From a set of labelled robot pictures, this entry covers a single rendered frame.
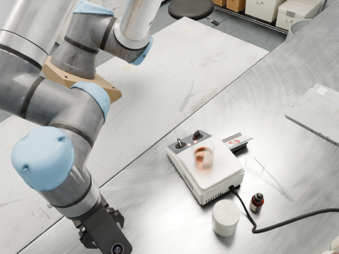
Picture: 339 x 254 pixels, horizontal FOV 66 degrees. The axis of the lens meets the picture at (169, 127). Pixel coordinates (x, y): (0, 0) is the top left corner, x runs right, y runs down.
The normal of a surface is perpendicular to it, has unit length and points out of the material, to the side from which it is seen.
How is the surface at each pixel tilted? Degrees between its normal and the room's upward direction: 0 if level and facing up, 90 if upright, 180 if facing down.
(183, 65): 0
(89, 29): 66
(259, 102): 0
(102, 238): 32
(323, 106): 0
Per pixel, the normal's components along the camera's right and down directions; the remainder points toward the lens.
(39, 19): 0.62, 0.11
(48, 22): 0.83, 0.24
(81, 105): 0.41, -0.51
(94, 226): 0.28, -0.28
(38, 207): -0.09, -0.64
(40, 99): 0.26, -0.06
